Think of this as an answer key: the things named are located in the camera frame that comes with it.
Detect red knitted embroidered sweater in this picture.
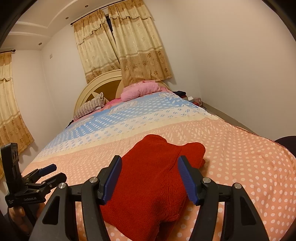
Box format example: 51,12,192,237
101,135,206,240

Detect beige side window curtain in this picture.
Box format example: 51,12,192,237
0,52,35,180

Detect polka dot bedspread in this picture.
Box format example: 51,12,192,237
23,92,295,240

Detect striped pillow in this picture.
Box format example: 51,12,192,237
74,92,105,121

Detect cream wooden headboard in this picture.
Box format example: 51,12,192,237
74,69,171,117

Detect pink pillow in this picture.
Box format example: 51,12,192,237
120,80,161,102

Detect items on floor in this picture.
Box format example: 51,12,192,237
173,91,203,107

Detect beige window curtain left panel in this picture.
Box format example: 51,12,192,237
73,9,120,83

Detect beige window curtain panel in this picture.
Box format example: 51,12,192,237
73,9,120,83
108,1,171,87

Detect beige window curtain right panel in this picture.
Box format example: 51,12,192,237
108,1,171,87

